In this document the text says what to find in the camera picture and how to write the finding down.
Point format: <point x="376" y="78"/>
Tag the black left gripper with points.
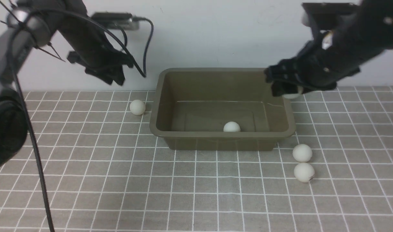
<point x="91" y="46"/>

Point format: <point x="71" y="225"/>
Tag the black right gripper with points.
<point x="306" y="70"/>

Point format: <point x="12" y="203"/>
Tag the white table-tennis ball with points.
<point x="294" y="95"/>
<point x="137" y="107"/>
<point x="304" y="172"/>
<point x="231" y="127"/>
<point x="302" y="153"/>

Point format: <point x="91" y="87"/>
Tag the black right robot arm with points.
<point x="345" y="36"/>

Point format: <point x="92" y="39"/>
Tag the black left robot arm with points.
<point x="31" y="25"/>

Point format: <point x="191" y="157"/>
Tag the olive plastic bin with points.
<point x="192" y="105"/>

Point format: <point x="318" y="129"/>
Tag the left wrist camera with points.
<point x="116" y="20"/>

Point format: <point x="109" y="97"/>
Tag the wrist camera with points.
<point x="116" y="20"/>
<point x="326" y="16"/>

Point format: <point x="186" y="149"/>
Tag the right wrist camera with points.
<point x="326" y="16"/>

